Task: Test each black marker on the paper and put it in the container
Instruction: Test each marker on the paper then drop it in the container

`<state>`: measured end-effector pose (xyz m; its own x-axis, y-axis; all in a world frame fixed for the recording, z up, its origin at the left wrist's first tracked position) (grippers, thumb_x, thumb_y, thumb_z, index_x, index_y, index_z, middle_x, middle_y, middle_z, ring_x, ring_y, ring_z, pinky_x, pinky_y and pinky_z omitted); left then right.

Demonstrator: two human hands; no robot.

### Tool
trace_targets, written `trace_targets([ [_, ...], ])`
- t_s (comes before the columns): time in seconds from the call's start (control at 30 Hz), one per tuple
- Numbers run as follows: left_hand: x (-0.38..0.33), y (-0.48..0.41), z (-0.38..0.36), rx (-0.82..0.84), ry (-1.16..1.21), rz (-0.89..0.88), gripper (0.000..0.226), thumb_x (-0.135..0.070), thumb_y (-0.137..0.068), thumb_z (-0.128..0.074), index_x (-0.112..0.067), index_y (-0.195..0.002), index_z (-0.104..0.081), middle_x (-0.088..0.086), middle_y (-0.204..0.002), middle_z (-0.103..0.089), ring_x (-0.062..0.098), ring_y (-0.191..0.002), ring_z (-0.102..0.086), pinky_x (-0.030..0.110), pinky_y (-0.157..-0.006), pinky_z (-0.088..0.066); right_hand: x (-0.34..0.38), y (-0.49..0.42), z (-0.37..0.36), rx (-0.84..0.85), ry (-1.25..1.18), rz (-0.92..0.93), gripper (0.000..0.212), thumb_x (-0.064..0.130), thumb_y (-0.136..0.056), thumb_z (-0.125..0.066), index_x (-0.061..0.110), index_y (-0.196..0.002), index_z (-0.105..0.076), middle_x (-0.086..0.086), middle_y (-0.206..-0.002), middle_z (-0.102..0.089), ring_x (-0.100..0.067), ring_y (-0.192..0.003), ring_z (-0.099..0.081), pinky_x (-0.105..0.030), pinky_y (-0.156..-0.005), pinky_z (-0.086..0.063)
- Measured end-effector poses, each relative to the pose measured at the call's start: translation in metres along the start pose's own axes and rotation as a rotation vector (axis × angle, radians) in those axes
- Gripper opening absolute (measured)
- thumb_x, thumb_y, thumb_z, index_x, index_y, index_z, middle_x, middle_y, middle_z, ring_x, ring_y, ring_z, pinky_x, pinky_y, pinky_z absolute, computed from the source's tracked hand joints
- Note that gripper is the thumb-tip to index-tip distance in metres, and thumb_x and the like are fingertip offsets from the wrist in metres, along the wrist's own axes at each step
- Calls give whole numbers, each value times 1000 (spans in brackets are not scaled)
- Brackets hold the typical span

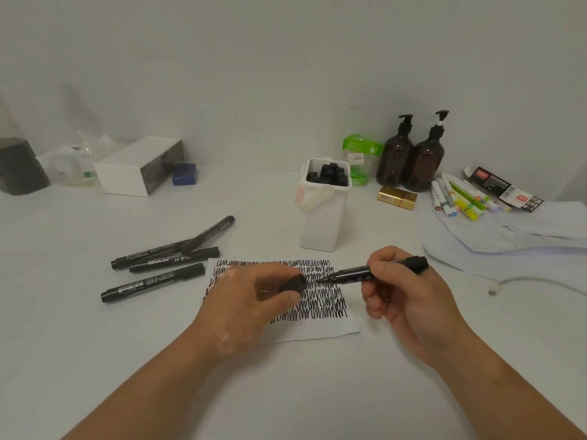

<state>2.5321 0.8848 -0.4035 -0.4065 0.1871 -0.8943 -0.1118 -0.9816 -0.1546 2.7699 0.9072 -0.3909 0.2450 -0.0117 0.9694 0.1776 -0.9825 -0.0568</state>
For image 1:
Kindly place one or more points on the person's left hand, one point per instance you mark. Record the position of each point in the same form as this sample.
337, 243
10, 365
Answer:
234, 316

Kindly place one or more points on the person's right hand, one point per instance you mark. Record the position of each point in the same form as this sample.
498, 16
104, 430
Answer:
417, 311

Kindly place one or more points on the white paper with black scribbles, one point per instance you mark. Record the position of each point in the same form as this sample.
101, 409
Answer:
321, 329

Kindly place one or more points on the bundle of black markers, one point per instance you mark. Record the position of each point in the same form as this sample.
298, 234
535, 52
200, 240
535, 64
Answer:
330, 174

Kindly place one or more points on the person's right forearm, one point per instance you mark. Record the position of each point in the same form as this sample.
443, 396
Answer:
513, 398

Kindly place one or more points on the person's left forearm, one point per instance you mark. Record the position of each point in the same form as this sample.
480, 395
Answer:
142, 394

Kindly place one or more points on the pile of loose white sheets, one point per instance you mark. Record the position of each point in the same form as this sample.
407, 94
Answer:
495, 242

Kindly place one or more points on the small gold box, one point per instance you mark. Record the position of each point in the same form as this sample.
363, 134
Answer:
396, 197

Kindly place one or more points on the bunch of pastel highlighter pens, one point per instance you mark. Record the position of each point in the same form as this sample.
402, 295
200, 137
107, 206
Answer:
463, 201

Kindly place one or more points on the brown pump bottle white neck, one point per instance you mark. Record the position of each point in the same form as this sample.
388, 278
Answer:
424, 164

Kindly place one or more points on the small blue box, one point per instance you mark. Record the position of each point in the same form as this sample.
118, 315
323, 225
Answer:
184, 174

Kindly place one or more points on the black and red cardboard box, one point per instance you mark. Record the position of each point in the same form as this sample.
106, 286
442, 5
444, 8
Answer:
497, 183

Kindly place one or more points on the clear jar with green lid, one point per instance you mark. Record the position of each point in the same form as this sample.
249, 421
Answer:
362, 142

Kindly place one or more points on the white box with grey front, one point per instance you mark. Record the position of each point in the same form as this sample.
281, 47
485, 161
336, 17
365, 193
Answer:
119, 178

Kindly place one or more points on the clear bottle with dark liquid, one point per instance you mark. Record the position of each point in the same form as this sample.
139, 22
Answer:
20, 169

